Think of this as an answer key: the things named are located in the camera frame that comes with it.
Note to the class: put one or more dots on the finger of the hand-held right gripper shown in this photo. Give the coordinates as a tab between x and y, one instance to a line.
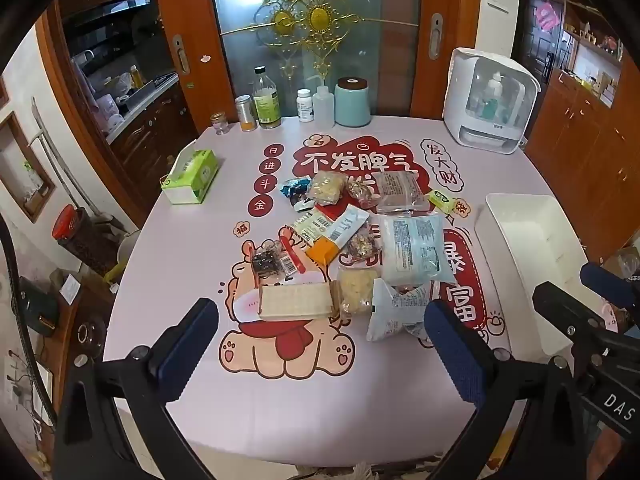
607	282
565	307

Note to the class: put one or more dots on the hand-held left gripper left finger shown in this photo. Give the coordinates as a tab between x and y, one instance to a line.
187	345

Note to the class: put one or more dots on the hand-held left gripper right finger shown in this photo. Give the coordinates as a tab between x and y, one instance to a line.
457	355

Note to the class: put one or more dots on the white plastic bin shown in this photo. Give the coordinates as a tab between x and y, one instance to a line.
530	255

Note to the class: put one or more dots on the large white light-blue packet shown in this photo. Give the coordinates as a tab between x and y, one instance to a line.
412	250

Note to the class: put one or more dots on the beige cracker packet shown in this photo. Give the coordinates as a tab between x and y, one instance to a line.
295	302

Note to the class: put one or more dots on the pale yellow crispy snack packet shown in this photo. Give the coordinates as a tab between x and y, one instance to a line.
357	292
327	187

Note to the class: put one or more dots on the red-trim clear snack packet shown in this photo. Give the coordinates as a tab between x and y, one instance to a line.
277	260

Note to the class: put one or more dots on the clear mixed nut packet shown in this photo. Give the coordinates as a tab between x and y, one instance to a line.
364	246
361	192

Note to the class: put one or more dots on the orange snack packet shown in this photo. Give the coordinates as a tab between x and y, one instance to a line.
322	251

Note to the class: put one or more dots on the white barcode snack packet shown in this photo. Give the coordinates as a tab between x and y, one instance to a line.
311	225

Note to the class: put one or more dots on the person's right forearm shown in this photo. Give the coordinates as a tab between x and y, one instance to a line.
606	452

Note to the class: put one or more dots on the yellow-green small snack packet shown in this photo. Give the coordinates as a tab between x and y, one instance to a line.
445	202

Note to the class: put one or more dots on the wooden sideboard cabinet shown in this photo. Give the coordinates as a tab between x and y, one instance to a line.
585	130

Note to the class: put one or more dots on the black bag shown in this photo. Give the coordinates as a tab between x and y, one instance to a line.
37	306

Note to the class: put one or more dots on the red-lid dark jar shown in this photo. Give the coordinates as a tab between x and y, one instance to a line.
75	237

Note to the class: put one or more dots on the green tissue box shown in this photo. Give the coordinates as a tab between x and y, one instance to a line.
192	175

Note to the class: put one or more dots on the large brown snack packet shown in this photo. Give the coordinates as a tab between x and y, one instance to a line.
400	192

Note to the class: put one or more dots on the blue-white candy wrapper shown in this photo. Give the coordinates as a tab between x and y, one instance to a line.
301	203

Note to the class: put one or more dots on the blue black candy wrapper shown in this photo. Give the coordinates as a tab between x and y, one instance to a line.
292	190

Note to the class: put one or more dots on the white countertop appliance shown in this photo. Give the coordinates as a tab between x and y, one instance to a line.
487	102

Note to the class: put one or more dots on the wooden kitchen cabinet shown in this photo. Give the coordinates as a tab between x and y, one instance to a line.
150	127

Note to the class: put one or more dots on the small glass jar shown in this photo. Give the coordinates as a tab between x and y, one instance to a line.
219	124

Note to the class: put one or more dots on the silver orange can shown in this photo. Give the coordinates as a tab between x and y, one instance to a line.
245	114

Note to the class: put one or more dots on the glass bottle with green label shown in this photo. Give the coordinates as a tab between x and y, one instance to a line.
266	100

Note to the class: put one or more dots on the white pill bottle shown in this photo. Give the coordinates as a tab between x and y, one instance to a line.
305	106

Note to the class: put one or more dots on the teal canister with brown lid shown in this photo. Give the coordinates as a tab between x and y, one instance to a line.
352	102

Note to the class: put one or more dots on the pink paper decoration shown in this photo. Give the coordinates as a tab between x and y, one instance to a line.
547	15

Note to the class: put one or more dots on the white squeeze bottle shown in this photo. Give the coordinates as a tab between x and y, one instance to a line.
324	106

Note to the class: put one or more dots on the wooden door with glass panel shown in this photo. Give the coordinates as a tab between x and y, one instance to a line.
315	20

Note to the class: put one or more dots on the wooden picture frame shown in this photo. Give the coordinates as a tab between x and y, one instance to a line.
25	170

